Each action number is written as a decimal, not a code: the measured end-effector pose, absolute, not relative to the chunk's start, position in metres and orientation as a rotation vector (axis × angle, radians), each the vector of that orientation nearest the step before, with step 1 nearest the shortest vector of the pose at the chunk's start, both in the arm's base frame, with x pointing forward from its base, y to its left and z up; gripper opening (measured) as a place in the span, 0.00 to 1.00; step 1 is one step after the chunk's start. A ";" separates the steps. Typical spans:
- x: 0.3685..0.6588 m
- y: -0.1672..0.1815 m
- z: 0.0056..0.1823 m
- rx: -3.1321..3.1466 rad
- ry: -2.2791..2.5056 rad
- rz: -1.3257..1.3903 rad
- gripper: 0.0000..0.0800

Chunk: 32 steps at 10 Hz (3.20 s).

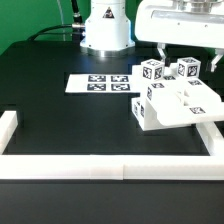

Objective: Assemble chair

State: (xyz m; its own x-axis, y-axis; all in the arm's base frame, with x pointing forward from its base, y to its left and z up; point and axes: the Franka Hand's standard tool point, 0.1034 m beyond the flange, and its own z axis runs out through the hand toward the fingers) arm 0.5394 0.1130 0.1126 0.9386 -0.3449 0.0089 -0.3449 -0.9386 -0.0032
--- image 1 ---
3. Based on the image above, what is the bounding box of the white obstacle wall bar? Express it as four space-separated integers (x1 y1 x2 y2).
0 155 224 180

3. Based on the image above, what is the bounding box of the white chair seat piece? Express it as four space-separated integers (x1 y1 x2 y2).
138 100 180 131

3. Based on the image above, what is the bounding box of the white chair back frame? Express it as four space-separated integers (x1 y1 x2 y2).
132 63 224 128

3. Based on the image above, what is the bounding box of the white right side wall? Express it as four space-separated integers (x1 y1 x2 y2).
196 122 224 157

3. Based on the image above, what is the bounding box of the robot base column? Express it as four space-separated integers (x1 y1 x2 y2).
80 0 135 57

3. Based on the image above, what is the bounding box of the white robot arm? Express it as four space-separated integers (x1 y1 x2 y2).
135 0 224 72

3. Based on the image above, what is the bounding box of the black cable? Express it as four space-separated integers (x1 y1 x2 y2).
27 0 88 42

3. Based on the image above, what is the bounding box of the white wall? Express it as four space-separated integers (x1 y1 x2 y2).
0 111 18 155
196 122 224 157

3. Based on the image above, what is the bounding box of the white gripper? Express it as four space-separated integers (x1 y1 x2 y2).
135 0 224 72

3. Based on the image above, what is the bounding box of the white marker sheet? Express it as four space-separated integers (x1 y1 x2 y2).
65 74 139 93

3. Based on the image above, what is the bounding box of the white left side wall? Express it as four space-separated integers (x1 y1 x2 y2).
0 111 18 155

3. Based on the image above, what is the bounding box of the white marker cube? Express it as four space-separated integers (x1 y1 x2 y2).
177 57 201 78
141 59 165 80

